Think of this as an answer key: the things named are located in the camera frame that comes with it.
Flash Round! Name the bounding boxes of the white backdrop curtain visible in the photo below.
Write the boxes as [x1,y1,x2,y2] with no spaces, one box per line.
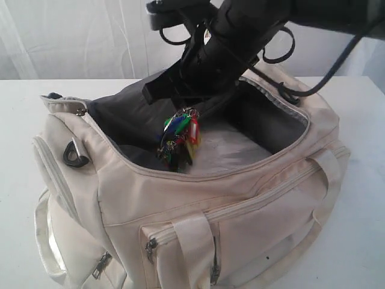
[1,0,384,83]

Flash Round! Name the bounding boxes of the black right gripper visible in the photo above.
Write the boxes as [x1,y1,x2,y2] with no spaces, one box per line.
[142,8,265,116]

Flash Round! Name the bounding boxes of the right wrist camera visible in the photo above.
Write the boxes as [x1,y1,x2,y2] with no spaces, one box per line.
[146,0,218,32]

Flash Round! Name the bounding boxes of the colourful plastic key tags bunch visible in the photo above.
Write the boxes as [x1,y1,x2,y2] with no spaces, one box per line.
[156,107,201,172]

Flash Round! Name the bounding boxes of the cream fabric duffel bag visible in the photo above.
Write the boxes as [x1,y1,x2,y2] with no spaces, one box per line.
[33,72,350,288]

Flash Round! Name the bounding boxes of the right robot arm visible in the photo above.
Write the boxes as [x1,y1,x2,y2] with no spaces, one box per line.
[143,1,384,104]

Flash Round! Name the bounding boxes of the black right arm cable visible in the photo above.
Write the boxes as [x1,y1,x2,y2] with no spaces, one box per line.
[249,33,365,105]

